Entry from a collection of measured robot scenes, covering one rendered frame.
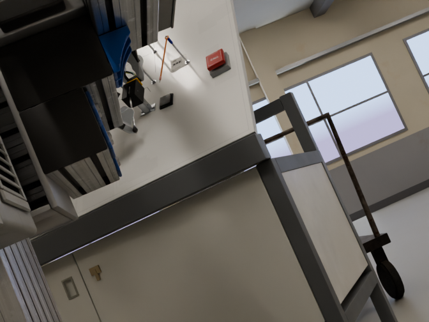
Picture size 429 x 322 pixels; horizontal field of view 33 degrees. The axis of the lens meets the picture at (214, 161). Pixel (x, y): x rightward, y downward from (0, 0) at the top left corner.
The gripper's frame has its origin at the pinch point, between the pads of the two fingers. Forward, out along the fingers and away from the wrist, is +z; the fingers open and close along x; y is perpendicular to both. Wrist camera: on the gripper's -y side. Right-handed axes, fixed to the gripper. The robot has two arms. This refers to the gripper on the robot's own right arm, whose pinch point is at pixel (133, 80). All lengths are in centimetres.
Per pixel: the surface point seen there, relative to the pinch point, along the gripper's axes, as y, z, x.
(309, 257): -33, 48, -33
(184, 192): -28.1, 24.1, -10.5
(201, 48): 11.9, 2.3, -16.7
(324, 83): 956, 325, 174
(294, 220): -29, 40, -32
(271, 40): 974, 227, 226
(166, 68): 10.6, 2.9, -5.3
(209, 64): -0.7, 4.3, -21.5
